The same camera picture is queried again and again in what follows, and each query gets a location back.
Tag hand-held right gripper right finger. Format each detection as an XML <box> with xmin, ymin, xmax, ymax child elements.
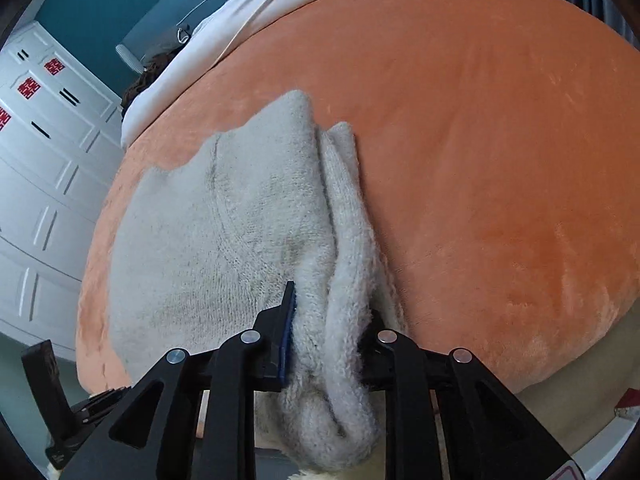
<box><xmin>357</xmin><ymin>327</ymin><xmax>576</xmax><ymax>480</ymax></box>

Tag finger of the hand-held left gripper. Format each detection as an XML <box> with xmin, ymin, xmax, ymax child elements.
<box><xmin>21</xmin><ymin>340</ymin><xmax>76</xmax><ymax>448</ymax></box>

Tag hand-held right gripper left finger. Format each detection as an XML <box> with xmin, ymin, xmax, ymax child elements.
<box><xmin>60</xmin><ymin>281</ymin><xmax>301</xmax><ymax>480</ymax></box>

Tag beige knit sweater black hearts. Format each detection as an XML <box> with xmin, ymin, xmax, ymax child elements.
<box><xmin>107</xmin><ymin>90</ymin><xmax>408</xmax><ymax>473</ymax></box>

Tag grey bed base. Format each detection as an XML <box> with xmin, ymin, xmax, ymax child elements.
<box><xmin>515</xmin><ymin>310</ymin><xmax>640</xmax><ymax>453</ymax></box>

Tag white wardrobe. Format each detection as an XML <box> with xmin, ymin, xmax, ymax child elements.
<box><xmin>0</xmin><ymin>20</ymin><xmax>126</xmax><ymax>361</ymax></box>

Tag orange plush blanket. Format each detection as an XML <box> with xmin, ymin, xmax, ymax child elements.
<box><xmin>75</xmin><ymin>0</ymin><xmax>640</xmax><ymax>396</ymax></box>

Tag red and white box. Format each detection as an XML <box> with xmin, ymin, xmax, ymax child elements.
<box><xmin>612</xmin><ymin>391</ymin><xmax>640</xmax><ymax>420</ymax></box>

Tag dark brown clothing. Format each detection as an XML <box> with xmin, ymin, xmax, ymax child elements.
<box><xmin>120</xmin><ymin>50</ymin><xmax>186</xmax><ymax>111</ymax></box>

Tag white quilt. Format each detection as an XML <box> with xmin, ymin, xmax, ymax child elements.
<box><xmin>120</xmin><ymin>0</ymin><xmax>431</xmax><ymax>148</ymax></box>

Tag blue padded headboard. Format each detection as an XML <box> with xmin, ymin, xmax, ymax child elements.
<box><xmin>115</xmin><ymin>0</ymin><xmax>281</xmax><ymax>73</ymax></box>

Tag grey curtain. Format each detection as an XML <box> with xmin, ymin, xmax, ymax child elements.
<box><xmin>570</xmin><ymin>0</ymin><xmax>640</xmax><ymax>51</ymax></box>

